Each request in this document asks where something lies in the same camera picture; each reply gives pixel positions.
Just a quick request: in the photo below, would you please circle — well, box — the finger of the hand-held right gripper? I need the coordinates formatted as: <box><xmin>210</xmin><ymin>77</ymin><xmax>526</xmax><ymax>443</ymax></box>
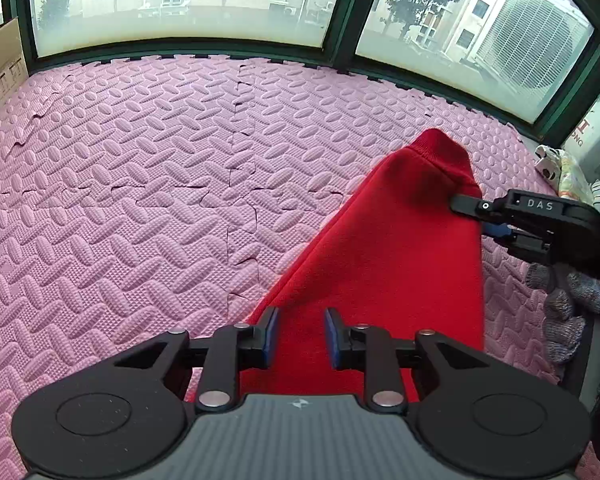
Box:
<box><xmin>449</xmin><ymin>193</ymin><xmax>510</xmax><ymax>222</ymax></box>
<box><xmin>480</xmin><ymin>221</ymin><xmax>517</xmax><ymax>247</ymax></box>

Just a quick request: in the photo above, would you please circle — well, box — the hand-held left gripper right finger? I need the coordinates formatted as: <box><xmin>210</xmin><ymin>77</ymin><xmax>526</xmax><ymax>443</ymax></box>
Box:
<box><xmin>323</xmin><ymin>307</ymin><xmax>487</xmax><ymax>414</ymax></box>

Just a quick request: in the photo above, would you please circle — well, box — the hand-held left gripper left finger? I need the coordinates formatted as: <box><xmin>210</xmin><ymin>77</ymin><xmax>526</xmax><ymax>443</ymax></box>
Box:
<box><xmin>114</xmin><ymin>306</ymin><xmax>281</xmax><ymax>414</ymax></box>

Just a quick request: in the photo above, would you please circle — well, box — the red knit sweater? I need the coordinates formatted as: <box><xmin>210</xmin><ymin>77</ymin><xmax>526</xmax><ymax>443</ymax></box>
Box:
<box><xmin>240</xmin><ymin>128</ymin><xmax>485</xmax><ymax>402</ymax></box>

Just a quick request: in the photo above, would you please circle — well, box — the person's right hand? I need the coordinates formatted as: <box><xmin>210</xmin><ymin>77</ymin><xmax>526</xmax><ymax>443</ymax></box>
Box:
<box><xmin>525</xmin><ymin>261</ymin><xmax>600</xmax><ymax>366</ymax></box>

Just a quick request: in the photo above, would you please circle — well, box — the pale yellow floral cloth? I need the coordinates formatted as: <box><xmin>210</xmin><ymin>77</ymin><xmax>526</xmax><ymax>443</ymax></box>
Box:
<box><xmin>556</xmin><ymin>151</ymin><xmax>595</xmax><ymax>205</ymax></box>

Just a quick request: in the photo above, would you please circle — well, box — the grey louvred outdoor unit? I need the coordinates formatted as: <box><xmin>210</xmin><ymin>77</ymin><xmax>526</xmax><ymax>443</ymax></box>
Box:
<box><xmin>474</xmin><ymin>0</ymin><xmax>595</xmax><ymax>95</ymax></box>

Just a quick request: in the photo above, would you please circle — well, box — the pink foam puzzle mat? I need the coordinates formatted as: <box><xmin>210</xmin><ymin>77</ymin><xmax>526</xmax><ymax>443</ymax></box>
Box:
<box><xmin>0</xmin><ymin>54</ymin><xmax>600</xmax><ymax>480</ymax></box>

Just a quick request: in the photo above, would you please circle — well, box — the brown cardboard box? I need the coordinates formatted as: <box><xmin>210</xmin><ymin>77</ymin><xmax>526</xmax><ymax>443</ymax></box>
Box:
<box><xmin>0</xmin><ymin>16</ymin><xmax>30</xmax><ymax>132</ymax></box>

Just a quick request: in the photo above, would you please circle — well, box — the dark green window frame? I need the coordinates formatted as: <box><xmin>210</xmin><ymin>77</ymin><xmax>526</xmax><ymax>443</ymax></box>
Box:
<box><xmin>0</xmin><ymin>0</ymin><xmax>600</xmax><ymax>147</ymax></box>

